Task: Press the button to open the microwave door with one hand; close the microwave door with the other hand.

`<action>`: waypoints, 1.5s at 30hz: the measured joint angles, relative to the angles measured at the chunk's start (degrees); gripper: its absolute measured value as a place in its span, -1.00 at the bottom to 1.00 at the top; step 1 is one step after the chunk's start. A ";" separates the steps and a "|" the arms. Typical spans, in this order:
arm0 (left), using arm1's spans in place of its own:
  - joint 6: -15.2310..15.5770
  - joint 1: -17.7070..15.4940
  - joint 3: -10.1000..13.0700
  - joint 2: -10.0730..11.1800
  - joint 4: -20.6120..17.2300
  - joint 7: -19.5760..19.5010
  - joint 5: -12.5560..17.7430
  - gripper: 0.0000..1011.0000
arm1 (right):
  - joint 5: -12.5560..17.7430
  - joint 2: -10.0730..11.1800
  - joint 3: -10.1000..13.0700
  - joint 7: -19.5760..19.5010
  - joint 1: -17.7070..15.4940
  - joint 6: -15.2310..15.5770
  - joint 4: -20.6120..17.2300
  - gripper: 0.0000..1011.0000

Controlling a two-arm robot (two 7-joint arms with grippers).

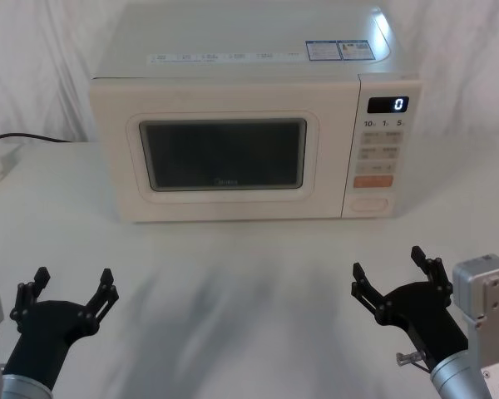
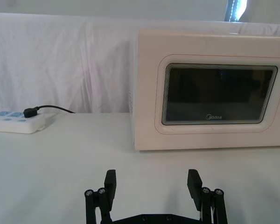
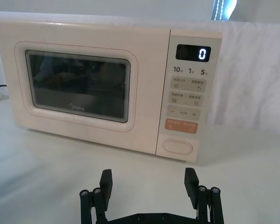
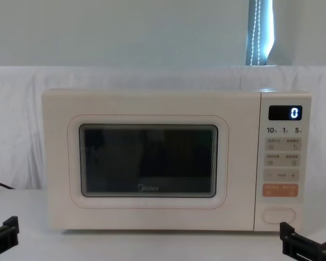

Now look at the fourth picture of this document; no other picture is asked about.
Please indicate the white curtain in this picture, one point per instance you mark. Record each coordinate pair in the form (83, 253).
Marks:
(125, 30)

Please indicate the cream microwave oven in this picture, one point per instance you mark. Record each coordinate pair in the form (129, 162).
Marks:
(152, 103)

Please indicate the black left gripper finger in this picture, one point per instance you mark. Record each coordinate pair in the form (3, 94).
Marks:
(8, 231)

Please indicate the oven control panel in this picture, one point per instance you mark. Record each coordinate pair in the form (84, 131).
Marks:
(281, 152)

